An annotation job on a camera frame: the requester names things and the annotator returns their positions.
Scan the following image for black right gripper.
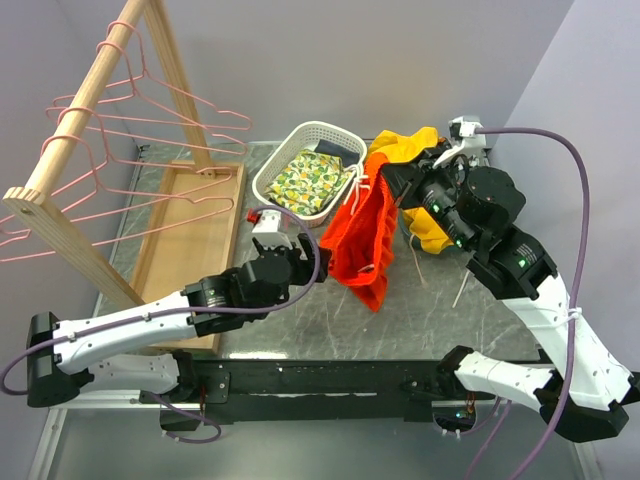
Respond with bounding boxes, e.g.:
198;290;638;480
379;146;477;252

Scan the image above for orange mesh shorts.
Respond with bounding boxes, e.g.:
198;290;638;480
320;152;398;312

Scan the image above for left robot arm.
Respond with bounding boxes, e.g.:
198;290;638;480
26;233;331;408

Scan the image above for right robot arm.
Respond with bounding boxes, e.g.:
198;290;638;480
381;161;639;443

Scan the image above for yellow garment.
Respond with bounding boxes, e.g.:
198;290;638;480
368;126;453;255

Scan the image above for dark navy garment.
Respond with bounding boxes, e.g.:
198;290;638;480
314;139;361;169

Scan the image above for lemon print garment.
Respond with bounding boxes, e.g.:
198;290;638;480
264;149;351;216

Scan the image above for wooden clothes rack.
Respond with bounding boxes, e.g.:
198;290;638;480
1;1;248;318

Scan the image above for white plastic laundry basket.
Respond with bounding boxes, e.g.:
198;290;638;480
252;121;367;228

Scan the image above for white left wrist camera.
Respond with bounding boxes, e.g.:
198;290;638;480
247;209;292;250

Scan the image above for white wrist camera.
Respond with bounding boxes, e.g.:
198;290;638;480
433;115;487;169
247;209;292;250

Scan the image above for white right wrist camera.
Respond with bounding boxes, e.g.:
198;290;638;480
433;115;487;169

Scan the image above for white drawstring cord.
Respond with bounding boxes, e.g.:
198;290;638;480
409;234;476;310

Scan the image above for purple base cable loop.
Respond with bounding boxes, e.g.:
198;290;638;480
149;394;225;445

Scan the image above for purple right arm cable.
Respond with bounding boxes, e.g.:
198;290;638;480
462;125;589;480

